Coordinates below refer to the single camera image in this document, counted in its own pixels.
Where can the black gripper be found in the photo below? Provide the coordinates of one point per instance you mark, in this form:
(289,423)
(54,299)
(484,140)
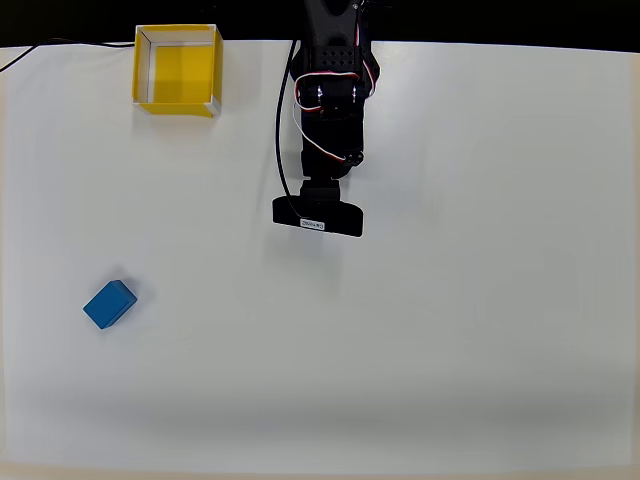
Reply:
(327,162)

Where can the blue block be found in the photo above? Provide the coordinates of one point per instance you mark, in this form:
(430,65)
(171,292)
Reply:
(110,304)

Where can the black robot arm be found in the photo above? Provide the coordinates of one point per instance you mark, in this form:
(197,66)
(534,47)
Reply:
(332,55)

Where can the yellow open box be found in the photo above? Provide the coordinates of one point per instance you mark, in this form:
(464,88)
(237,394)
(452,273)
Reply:
(182,70)

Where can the black webcam with white label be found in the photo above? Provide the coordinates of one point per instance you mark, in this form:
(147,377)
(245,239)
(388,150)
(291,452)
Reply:
(320,215)

